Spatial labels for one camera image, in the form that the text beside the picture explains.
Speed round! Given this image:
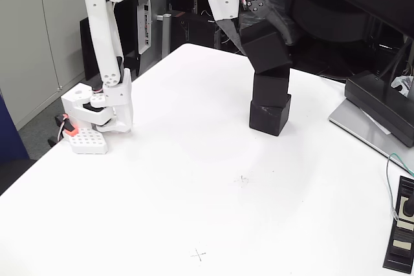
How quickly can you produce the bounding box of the black cube block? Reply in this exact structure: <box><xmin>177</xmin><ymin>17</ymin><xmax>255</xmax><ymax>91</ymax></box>
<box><xmin>239</xmin><ymin>22</ymin><xmax>294</xmax><ymax>75</ymax></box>
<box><xmin>252</xmin><ymin>68</ymin><xmax>290</xmax><ymax>106</ymax></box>
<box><xmin>248</xmin><ymin>94</ymin><xmax>292</xmax><ymax>137</ymax></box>

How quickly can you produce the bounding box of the bin with clear plastic bag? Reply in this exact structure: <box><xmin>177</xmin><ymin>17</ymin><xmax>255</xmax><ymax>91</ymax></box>
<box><xmin>234</xmin><ymin>0</ymin><xmax>298</xmax><ymax>47</ymax></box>

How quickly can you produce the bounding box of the black computer tower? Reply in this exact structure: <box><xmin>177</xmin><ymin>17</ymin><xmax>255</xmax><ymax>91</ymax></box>
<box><xmin>170</xmin><ymin>10</ymin><xmax>223</xmax><ymax>50</ymax></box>

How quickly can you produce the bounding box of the grey computer case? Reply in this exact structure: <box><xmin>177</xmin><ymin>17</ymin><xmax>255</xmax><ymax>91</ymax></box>
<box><xmin>137</xmin><ymin>0</ymin><xmax>168</xmax><ymax>56</ymax></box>

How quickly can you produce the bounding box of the black cube block, scratched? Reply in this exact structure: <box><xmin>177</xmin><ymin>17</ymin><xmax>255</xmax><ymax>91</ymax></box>
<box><xmin>248</xmin><ymin>94</ymin><xmax>292</xmax><ymax>137</ymax></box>

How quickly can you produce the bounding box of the black dock box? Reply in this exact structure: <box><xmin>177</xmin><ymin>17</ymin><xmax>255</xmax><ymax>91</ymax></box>
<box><xmin>343</xmin><ymin>70</ymin><xmax>414</xmax><ymax>147</ymax></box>

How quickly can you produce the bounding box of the silver monitor stand base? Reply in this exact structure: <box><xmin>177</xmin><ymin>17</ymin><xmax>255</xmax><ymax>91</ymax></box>
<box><xmin>328</xmin><ymin>98</ymin><xmax>414</xmax><ymax>173</ymax></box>

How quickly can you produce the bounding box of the crumpled white bag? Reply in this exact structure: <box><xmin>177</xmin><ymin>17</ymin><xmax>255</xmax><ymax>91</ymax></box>
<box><xmin>390</xmin><ymin>75</ymin><xmax>414</xmax><ymax>98</ymax></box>

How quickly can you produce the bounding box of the orange black table clamp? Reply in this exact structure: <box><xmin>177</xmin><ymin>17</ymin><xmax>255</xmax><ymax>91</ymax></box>
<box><xmin>47</xmin><ymin>112</ymin><xmax>78</xmax><ymax>147</ymax></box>

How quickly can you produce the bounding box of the blue partition panel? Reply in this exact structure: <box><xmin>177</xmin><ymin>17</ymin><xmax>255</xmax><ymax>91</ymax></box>
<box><xmin>0</xmin><ymin>90</ymin><xmax>30</xmax><ymax>164</ymax></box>

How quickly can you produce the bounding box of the black power plug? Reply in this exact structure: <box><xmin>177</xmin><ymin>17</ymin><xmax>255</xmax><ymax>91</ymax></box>
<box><xmin>403</xmin><ymin>190</ymin><xmax>414</xmax><ymax>218</ymax></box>

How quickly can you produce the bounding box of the silver metal post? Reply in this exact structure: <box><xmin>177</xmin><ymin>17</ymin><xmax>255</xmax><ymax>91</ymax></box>
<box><xmin>157</xmin><ymin>13</ymin><xmax>172</xmax><ymax>59</ymax></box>

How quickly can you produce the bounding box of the green cable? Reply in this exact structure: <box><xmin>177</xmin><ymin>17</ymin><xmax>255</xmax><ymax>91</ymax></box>
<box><xmin>385</xmin><ymin>153</ymin><xmax>414</xmax><ymax>220</ymax></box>

